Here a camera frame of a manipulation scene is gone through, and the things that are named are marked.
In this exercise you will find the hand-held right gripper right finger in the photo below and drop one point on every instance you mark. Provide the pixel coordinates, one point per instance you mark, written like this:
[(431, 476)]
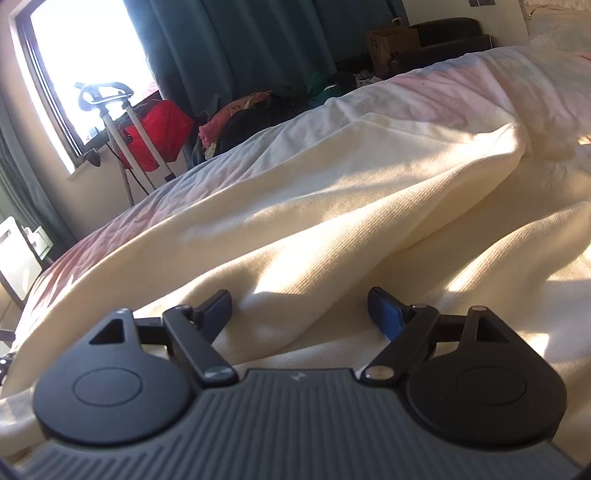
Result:
[(385, 314)]

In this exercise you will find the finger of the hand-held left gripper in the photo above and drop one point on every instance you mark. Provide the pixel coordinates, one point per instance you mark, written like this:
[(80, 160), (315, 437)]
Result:
[(6, 336)]

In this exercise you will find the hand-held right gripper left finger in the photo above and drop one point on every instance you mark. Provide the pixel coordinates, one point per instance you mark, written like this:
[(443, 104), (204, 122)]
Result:
[(219, 307)]

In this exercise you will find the cream zip-up sweatshirt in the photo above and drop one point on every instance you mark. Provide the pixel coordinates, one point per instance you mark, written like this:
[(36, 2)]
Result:
[(346, 207)]

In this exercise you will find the pink clothes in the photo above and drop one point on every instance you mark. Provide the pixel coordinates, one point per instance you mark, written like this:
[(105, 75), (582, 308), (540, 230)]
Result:
[(220, 124)]

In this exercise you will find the pile of clothes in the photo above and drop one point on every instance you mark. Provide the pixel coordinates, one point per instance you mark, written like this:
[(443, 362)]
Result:
[(251, 122)]

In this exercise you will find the green clothes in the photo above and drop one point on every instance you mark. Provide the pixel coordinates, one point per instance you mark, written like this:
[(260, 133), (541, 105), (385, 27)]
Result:
[(319, 85)]

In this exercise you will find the black chair with white back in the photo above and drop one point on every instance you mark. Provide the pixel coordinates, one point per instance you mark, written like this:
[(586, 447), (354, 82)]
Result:
[(16, 258)]

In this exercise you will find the teal curtain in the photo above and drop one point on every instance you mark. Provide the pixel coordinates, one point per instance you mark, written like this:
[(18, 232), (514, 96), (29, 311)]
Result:
[(27, 203)]

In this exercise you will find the red bag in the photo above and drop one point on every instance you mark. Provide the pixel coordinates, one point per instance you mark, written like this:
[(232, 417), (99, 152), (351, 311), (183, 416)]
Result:
[(161, 124)]

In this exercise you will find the bed with white sheet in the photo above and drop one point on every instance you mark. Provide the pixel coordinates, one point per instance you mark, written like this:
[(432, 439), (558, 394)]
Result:
[(415, 87)]

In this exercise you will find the white patterned cloth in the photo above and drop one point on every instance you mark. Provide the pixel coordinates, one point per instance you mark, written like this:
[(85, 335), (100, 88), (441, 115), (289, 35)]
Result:
[(368, 77)]

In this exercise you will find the garment steamer stand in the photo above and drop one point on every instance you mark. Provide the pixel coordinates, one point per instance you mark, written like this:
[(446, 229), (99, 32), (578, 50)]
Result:
[(106, 91)]

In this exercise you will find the wide blue curtain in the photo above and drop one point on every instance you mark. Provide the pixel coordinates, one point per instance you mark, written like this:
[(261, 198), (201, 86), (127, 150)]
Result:
[(254, 46)]

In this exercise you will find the brown paper bag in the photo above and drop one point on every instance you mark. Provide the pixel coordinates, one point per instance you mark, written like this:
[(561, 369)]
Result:
[(392, 46)]

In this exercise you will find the black sofa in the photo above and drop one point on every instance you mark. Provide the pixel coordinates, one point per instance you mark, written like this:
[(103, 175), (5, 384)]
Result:
[(445, 37)]

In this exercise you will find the dark framed window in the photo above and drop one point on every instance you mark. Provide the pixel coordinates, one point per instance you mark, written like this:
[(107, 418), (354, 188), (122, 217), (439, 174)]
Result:
[(92, 46)]

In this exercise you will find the white pillow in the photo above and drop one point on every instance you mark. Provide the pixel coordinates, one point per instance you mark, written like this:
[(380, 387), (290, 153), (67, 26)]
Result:
[(561, 23)]

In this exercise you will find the white wall box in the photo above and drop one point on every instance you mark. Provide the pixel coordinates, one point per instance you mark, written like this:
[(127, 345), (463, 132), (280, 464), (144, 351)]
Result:
[(38, 237)]

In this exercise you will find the grey wall switch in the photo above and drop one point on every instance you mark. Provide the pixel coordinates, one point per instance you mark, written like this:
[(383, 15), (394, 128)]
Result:
[(482, 2)]

